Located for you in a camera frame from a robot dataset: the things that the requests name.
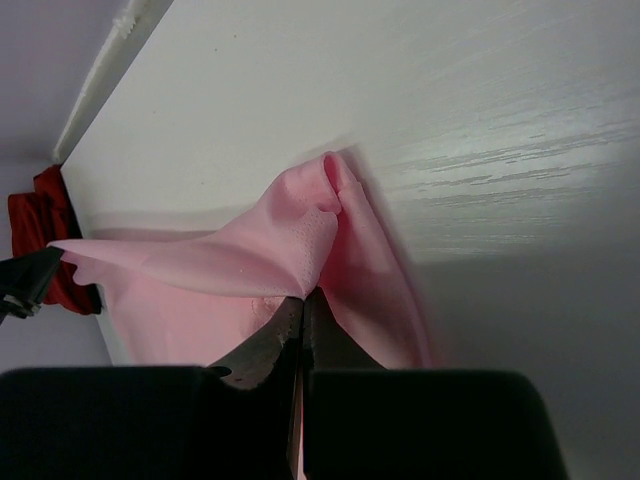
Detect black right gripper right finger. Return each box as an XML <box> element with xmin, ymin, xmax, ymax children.
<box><xmin>301</xmin><ymin>289</ymin><xmax>569</xmax><ymax>479</ymax></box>

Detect pink t shirt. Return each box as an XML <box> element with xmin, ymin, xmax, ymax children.
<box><xmin>49</xmin><ymin>151</ymin><xmax>436</xmax><ymax>480</ymax></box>

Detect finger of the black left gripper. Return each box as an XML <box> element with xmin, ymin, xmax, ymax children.
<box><xmin>0</xmin><ymin>247</ymin><xmax>63</xmax><ymax>320</ymax></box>

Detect aluminium table edge rail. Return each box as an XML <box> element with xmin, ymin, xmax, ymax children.
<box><xmin>53</xmin><ymin>0</ymin><xmax>173</xmax><ymax>164</ymax></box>

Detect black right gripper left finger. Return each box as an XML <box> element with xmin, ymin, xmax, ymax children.
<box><xmin>1</xmin><ymin>298</ymin><xmax>303</xmax><ymax>479</ymax></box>

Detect red folded t shirt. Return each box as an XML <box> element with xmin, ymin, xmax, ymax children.
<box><xmin>8</xmin><ymin>165</ymin><xmax>102</xmax><ymax>315</ymax></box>

